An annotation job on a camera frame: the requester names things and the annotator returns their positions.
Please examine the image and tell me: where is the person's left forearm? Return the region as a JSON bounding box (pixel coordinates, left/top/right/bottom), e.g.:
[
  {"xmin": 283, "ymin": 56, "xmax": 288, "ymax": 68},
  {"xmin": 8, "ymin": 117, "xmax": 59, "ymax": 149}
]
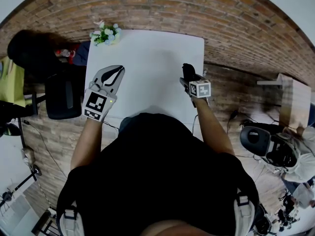
[{"xmin": 70, "ymin": 118, "xmax": 104, "ymax": 172}]

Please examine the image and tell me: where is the person's face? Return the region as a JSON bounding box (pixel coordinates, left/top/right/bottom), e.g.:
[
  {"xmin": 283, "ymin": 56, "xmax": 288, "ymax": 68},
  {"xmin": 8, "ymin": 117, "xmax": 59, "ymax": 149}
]
[{"xmin": 144, "ymin": 220, "xmax": 210, "ymax": 236}]

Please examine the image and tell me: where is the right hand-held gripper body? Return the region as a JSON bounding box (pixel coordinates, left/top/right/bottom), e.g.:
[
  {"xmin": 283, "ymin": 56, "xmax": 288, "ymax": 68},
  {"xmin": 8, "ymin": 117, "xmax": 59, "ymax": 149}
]
[{"xmin": 189, "ymin": 77, "xmax": 212, "ymax": 108}]

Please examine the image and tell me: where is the white shoulder strap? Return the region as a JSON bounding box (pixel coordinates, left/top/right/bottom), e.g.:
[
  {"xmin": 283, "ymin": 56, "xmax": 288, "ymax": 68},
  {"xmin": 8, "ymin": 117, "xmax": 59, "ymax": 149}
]
[
  {"xmin": 233, "ymin": 194, "xmax": 255, "ymax": 236},
  {"xmin": 59, "ymin": 200, "xmax": 84, "ymax": 236}
]

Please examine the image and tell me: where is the yellow-green table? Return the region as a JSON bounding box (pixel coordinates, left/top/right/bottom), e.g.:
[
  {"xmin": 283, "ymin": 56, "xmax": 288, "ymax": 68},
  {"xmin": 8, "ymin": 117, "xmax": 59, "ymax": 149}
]
[{"xmin": 0, "ymin": 59, "xmax": 25, "ymax": 108}]

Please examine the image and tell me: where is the black padded headset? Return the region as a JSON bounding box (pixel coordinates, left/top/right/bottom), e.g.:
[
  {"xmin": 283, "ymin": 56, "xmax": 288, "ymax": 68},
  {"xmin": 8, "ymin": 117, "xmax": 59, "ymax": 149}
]
[{"xmin": 240, "ymin": 125, "xmax": 300, "ymax": 168}]

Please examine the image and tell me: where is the clear plastic bottle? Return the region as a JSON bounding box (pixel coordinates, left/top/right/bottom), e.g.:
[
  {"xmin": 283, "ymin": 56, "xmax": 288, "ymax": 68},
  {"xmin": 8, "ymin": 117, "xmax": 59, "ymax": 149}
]
[{"xmin": 55, "ymin": 48, "xmax": 72, "ymax": 58}]

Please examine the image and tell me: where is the dark blue bag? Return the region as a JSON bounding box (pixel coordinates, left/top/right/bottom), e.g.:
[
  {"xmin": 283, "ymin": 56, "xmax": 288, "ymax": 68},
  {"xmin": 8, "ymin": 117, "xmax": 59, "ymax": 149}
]
[{"xmin": 72, "ymin": 42, "xmax": 91, "ymax": 66}]

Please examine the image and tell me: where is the black tripod stand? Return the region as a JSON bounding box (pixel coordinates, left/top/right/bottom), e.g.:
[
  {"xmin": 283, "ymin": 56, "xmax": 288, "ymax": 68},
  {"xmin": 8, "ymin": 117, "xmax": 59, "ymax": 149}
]
[{"xmin": 0, "ymin": 165, "xmax": 42, "ymax": 206}]

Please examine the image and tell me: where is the light wooden stool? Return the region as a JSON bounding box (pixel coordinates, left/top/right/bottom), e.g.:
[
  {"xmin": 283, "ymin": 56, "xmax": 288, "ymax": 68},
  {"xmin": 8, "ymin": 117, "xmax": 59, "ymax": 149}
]
[{"xmin": 257, "ymin": 73, "xmax": 312, "ymax": 130}]

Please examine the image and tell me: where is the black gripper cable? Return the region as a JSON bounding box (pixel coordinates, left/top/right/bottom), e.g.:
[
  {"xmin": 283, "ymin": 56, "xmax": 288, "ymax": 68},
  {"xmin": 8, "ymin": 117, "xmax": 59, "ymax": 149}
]
[
  {"xmin": 191, "ymin": 114, "xmax": 199, "ymax": 135},
  {"xmin": 102, "ymin": 120, "xmax": 120, "ymax": 132}
]

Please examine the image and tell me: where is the black oval case with lettering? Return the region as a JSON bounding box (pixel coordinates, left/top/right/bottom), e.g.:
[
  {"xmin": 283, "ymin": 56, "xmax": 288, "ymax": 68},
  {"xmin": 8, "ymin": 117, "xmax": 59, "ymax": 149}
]
[{"xmin": 182, "ymin": 62, "xmax": 197, "ymax": 83}]

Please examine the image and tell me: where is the person's black shirt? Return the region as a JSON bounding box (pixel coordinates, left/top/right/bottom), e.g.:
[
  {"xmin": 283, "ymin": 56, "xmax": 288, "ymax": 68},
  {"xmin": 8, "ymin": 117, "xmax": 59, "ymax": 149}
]
[{"xmin": 56, "ymin": 112, "xmax": 260, "ymax": 236}]

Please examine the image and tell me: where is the potted flower plant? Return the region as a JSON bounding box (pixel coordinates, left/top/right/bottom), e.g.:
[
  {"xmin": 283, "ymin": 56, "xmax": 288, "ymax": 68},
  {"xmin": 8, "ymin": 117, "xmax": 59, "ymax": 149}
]
[{"xmin": 89, "ymin": 20, "xmax": 123, "ymax": 47}]

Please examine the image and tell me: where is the black camera equipment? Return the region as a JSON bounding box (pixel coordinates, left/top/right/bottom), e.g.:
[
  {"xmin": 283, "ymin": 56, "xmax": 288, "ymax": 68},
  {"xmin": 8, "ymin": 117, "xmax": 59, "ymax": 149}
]
[{"xmin": 255, "ymin": 203, "xmax": 303, "ymax": 235}]

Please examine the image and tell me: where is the black office chair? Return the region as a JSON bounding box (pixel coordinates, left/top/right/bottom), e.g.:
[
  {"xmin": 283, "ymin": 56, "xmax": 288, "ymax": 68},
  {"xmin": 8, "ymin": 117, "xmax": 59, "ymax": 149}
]
[{"xmin": 7, "ymin": 29, "xmax": 86, "ymax": 120}]

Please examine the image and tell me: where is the black bag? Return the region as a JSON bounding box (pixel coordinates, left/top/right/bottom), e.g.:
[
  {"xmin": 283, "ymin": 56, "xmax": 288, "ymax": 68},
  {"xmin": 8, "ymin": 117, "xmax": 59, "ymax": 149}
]
[{"xmin": 0, "ymin": 100, "xmax": 36, "ymax": 122}]

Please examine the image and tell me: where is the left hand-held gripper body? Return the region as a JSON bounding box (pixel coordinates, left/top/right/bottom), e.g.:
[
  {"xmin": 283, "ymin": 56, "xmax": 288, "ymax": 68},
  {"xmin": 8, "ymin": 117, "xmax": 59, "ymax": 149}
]
[{"xmin": 82, "ymin": 82, "xmax": 118, "ymax": 122}]

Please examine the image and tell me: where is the black floor cable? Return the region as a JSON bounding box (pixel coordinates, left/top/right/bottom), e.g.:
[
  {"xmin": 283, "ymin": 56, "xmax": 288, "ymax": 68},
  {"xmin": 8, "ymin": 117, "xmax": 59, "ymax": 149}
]
[{"xmin": 22, "ymin": 120, "xmax": 69, "ymax": 179}]

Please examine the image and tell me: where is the person's right forearm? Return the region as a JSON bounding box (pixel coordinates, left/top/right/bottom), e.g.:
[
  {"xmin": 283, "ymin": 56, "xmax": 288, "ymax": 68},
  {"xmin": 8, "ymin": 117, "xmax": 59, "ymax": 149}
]
[{"xmin": 194, "ymin": 98, "xmax": 236, "ymax": 157}]

